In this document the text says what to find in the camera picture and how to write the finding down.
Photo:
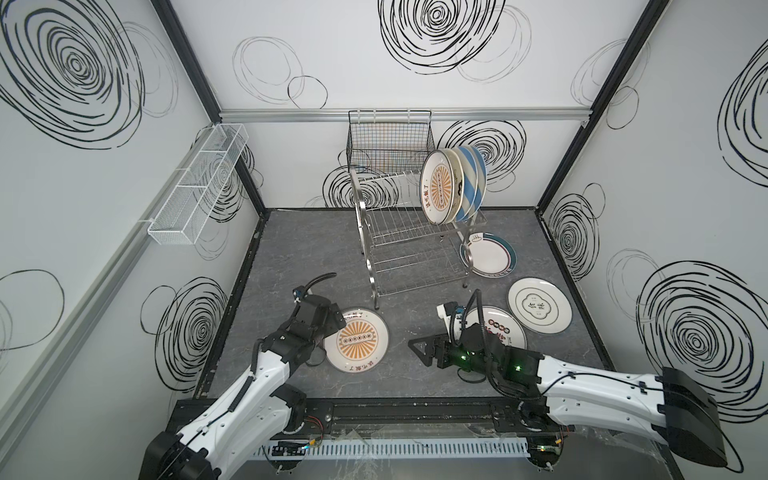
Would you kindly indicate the dark wire mesh basket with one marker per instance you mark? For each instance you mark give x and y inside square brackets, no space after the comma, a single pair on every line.
[388,141]

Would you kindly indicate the orange sunburst plate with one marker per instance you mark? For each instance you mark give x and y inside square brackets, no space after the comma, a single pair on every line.
[437,188]
[361,344]

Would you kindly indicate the cream floral plate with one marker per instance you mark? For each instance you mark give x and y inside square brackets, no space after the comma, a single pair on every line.
[459,178]

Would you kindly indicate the steel two-tier dish rack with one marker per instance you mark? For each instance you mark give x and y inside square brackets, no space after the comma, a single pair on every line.
[403,251]

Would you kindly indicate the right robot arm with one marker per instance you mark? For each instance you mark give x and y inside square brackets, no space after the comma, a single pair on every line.
[669,408]

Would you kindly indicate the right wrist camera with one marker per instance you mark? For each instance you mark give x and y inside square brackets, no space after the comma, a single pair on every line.
[451,314]

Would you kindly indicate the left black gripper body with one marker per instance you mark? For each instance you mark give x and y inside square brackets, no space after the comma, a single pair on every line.
[327,318]

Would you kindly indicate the white plate red characters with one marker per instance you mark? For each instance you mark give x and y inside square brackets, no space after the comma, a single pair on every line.
[498,322]

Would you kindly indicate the white plate green emblem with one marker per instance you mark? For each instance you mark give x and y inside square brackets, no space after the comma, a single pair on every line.
[539,306]

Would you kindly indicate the white slotted cable duct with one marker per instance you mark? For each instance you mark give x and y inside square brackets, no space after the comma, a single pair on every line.
[435,448]

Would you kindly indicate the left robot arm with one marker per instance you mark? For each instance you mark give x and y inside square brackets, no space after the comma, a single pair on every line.
[257,406]

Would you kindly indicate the green rimmed white plate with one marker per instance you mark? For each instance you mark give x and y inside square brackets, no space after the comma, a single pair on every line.
[488,255]

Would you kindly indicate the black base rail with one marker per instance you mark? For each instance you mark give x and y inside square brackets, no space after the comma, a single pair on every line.
[500,413]

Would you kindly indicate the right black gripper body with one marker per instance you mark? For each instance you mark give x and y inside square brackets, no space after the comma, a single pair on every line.
[444,352]

